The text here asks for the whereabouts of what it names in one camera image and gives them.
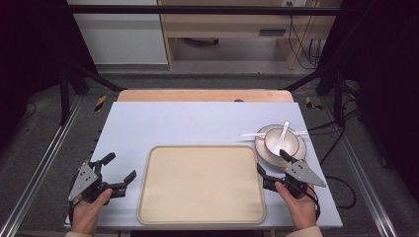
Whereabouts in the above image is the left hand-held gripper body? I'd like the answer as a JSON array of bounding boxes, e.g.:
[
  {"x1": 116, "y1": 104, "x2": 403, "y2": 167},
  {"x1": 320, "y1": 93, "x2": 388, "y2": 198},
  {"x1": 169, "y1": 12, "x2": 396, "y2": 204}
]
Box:
[{"x1": 67, "y1": 159, "x2": 128, "y2": 203}]

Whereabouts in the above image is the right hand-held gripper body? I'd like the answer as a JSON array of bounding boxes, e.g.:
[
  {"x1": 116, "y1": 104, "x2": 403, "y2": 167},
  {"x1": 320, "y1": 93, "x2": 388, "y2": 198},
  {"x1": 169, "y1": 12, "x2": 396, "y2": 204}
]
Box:
[{"x1": 262, "y1": 159, "x2": 328, "y2": 200}]

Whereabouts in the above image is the white bowl with dark rim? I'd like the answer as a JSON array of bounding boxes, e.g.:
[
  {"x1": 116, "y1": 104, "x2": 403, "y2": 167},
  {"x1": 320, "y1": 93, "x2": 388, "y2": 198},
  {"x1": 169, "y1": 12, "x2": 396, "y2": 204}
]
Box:
[{"x1": 264, "y1": 127, "x2": 301, "y2": 159}]

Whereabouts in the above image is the person's right hand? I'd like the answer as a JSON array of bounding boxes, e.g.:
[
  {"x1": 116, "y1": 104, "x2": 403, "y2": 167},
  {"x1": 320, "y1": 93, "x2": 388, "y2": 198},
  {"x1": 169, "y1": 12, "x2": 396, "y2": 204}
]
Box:
[{"x1": 274, "y1": 181, "x2": 319, "y2": 232}]

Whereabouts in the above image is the person's left hand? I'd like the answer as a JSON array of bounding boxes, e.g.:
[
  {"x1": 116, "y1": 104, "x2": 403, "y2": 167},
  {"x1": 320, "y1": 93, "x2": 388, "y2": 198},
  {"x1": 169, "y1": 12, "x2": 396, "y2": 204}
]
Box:
[{"x1": 70, "y1": 188, "x2": 114, "y2": 235}]

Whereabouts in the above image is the white spoon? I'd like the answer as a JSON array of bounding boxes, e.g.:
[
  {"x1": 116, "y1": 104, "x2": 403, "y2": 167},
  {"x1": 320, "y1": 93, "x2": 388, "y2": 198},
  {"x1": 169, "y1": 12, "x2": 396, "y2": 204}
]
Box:
[{"x1": 272, "y1": 119, "x2": 292, "y2": 156}]

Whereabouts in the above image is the white chopstick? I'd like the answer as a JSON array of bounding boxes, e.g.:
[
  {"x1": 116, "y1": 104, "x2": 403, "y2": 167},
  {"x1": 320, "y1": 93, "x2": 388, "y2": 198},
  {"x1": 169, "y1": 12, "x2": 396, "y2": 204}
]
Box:
[
  {"x1": 241, "y1": 131, "x2": 310, "y2": 138},
  {"x1": 239, "y1": 131, "x2": 310, "y2": 137}
]

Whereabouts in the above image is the yellow black floor marker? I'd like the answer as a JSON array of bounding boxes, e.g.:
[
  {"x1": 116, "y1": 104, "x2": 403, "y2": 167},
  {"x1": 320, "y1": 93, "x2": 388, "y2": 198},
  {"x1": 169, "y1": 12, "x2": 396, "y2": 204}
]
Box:
[
  {"x1": 303, "y1": 95, "x2": 324, "y2": 112},
  {"x1": 94, "y1": 94, "x2": 109, "y2": 114}
]

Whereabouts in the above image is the beige rectangular tray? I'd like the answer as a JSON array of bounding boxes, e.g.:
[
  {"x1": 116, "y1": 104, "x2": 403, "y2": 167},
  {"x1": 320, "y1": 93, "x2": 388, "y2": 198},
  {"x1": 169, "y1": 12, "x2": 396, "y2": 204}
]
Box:
[{"x1": 136, "y1": 144, "x2": 268, "y2": 226}]

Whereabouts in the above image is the light blue table mat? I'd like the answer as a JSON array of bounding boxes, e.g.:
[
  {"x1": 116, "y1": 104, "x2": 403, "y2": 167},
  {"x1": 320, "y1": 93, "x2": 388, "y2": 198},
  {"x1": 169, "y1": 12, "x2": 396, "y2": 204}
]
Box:
[{"x1": 63, "y1": 101, "x2": 344, "y2": 231}]

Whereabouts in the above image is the black metal stand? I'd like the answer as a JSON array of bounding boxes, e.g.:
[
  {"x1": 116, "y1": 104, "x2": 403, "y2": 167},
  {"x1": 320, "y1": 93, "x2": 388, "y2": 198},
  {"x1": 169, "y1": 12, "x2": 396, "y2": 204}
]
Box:
[
  {"x1": 58, "y1": 61, "x2": 127, "y2": 126},
  {"x1": 282, "y1": 60, "x2": 348, "y2": 128}
]

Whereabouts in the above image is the wooden table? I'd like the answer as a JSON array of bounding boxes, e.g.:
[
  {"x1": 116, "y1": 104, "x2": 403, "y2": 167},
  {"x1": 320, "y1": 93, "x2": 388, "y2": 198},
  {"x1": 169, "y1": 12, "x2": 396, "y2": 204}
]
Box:
[{"x1": 116, "y1": 89, "x2": 295, "y2": 104}]

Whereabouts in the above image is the white cabinet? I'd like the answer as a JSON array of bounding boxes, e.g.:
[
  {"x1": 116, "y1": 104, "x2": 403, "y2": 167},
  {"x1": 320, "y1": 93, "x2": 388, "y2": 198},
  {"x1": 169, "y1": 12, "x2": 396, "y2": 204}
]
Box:
[{"x1": 66, "y1": 0, "x2": 169, "y2": 66}]

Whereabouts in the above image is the dark curtain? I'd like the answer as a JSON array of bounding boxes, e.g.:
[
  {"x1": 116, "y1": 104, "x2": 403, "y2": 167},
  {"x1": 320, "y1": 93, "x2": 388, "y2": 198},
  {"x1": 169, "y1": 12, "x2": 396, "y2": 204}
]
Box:
[
  {"x1": 318, "y1": 0, "x2": 419, "y2": 198},
  {"x1": 0, "y1": 0, "x2": 99, "y2": 146}
]

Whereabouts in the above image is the wooden desk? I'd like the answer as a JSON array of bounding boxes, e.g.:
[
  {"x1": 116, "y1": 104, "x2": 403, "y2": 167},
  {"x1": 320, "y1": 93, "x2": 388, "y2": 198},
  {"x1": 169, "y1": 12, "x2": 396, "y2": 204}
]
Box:
[{"x1": 157, "y1": 0, "x2": 341, "y2": 71}]

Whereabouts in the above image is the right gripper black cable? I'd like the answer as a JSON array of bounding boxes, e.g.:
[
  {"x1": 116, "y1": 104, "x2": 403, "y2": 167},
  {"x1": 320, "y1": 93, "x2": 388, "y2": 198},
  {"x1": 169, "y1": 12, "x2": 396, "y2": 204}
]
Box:
[{"x1": 305, "y1": 186, "x2": 322, "y2": 222}]

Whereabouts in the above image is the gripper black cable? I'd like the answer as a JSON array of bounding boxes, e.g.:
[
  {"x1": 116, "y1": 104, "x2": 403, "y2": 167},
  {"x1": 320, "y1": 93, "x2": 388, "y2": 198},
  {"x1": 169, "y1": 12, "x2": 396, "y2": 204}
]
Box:
[
  {"x1": 66, "y1": 184, "x2": 77, "y2": 226},
  {"x1": 305, "y1": 186, "x2": 322, "y2": 222}
]

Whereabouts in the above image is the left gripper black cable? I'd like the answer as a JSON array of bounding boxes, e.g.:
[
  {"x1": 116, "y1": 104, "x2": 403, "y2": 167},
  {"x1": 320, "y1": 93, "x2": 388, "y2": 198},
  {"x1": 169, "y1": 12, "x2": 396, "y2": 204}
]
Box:
[{"x1": 66, "y1": 184, "x2": 77, "y2": 226}]

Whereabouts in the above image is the aluminium floor rail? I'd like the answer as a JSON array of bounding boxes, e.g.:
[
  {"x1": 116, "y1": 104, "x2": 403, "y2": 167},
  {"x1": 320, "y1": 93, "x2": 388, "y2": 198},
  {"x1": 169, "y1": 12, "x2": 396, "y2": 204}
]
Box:
[
  {"x1": 0, "y1": 94, "x2": 84, "y2": 237},
  {"x1": 319, "y1": 96, "x2": 400, "y2": 237}
]

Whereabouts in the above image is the black floor cable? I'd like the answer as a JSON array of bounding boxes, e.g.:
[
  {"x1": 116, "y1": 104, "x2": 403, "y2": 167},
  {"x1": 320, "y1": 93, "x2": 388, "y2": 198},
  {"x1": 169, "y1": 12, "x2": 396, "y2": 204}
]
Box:
[{"x1": 307, "y1": 108, "x2": 361, "y2": 210}]

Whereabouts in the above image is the bundle of black desk cables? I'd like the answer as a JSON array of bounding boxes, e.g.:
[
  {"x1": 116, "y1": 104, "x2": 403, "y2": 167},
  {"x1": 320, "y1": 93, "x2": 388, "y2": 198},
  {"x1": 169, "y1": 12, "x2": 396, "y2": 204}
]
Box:
[{"x1": 287, "y1": 1, "x2": 324, "y2": 71}]

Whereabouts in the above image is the black horizontal frame bar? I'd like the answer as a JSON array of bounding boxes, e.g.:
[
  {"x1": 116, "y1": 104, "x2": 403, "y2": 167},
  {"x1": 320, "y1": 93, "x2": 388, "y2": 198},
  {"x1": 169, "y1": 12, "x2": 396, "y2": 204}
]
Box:
[{"x1": 64, "y1": 4, "x2": 342, "y2": 17}]

